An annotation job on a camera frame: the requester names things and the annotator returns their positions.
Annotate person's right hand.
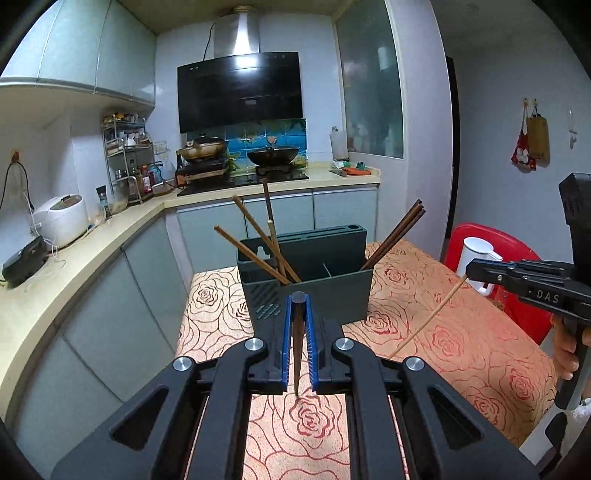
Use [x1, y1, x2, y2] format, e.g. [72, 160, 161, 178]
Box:
[551, 320, 591, 381]

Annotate grey lower cabinets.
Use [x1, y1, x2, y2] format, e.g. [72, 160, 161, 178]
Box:
[14, 187, 379, 476]

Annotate frosted glass window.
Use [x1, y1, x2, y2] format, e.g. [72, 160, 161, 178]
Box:
[335, 0, 405, 160]

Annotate white electric kettle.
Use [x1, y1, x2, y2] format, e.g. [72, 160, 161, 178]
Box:
[455, 237, 503, 297]

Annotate grey cabinets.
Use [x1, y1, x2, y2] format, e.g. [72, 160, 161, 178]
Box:
[0, 0, 158, 110]
[14, 187, 379, 476]

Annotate dark green utensil holder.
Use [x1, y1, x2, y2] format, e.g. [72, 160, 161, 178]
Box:
[236, 224, 374, 334]

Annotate dark seasoning bottle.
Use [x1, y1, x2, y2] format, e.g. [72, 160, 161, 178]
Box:
[96, 185, 113, 222]

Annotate grey upper cabinets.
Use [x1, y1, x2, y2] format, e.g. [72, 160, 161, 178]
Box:
[0, 0, 158, 110]

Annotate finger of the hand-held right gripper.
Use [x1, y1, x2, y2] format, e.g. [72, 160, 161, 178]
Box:
[465, 258, 533, 296]
[505, 259, 576, 278]

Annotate black chopstick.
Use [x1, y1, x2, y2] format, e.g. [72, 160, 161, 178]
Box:
[361, 198, 422, 270]

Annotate red plastic stool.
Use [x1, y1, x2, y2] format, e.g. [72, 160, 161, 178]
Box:
[443, 223, 555, 345]

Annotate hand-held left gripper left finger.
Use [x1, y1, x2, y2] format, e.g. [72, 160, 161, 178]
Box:
[50, 295, 296, 480]

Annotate rose patterned tablecloth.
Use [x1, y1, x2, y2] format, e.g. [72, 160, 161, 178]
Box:
[175, 239, 557, 480]

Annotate black range hood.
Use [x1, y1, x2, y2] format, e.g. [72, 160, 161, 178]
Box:
[177, 6, 304, 135]

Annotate metal spice rack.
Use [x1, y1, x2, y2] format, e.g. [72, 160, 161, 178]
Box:
[102, 113, 156, 205]

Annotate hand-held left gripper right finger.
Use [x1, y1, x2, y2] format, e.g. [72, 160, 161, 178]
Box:
[302, 295, 541, 480]

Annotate white rice cooker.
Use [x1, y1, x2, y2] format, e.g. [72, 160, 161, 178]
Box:
[31, 194, 89, 249]

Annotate red floral hanging bag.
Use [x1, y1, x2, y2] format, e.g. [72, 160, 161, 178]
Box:
[510, 108, 537, 172]

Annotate reddish brown chopstick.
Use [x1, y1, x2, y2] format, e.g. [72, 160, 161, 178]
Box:
[262, 181, 287, 280]

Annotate black countertop appliance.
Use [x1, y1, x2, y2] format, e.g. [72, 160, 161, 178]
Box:
[2, 236, 49, 288]

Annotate beige kitchen counter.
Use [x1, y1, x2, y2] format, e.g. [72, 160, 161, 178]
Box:
[0, 165, 382, 407]

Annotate black glass cooktop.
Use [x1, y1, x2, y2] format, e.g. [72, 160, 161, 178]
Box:
[177, 168, 310, 198]

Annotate golden pan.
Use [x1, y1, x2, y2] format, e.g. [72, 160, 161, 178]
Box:
[178, 134, 230, 162]

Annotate black wok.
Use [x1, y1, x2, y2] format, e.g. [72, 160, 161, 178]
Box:
[247, 137, 301, 168]

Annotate brown hanging bag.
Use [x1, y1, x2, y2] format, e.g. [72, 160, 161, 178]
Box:
[526, 111, 550, 164]

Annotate bamboo chopstick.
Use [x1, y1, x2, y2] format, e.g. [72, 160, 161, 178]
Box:
[232, 195, 302, 283]
[213, 224, 293, 285]
[387, 276, 466, 361]

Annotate black power cable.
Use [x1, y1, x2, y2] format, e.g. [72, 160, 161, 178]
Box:
[0, 159, 36, 211]

